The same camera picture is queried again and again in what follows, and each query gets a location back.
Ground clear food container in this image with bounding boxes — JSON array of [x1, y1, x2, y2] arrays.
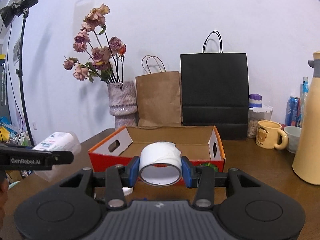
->
[[247, 104, 273, 138]]

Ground wire rack with clutter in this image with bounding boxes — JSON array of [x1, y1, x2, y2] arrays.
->
[[1, 116, 31, 146]]

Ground white bowl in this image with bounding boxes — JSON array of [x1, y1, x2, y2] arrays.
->
[[284, 126, 302, 153]]

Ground studio light head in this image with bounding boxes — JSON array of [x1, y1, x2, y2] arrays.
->
[[1, 0, 39, 27]]

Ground black paper bag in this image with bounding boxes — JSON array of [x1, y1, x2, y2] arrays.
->
[[180, 46, 249, 140]]

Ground dried pink roses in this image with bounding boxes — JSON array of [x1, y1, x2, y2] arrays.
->
[[63, 4, 126, 84]]

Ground purple white object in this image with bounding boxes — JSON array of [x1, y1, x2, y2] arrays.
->
[[248, 93, 263, 108]]

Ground yellow bear mug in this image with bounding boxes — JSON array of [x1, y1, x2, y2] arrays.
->
[[255, 120, 289, 150]]

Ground black light stand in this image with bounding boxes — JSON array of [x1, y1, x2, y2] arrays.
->
[[16, 8, 35, 147]]

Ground small white bottle cap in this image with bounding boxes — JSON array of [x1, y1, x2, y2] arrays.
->
[[122, 187, 133, 196]]

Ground cream thermos jug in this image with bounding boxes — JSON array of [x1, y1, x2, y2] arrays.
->
[[292, 51, 320, 185]]

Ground clear jar with white beads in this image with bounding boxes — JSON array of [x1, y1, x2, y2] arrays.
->
[[31, 132, 82, 183]]

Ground white tape roll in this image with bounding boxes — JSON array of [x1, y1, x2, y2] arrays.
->
[[139, 141, 182, 186]]

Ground blue drink can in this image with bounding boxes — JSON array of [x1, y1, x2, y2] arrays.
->
[[285, 96, 300, 126]]

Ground brown paper bag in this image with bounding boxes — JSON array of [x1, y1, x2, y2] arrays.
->
[[136, 55, 182, 127]]

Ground person's left hand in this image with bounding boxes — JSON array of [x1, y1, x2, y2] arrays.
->
[[0, 179, 9, 228]]

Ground pink textured vase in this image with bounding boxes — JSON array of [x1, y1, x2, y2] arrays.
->
[[107, 81, 138, 130]]

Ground red cardboard box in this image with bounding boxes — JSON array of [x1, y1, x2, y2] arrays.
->
[[88, 126, 226, 172]]

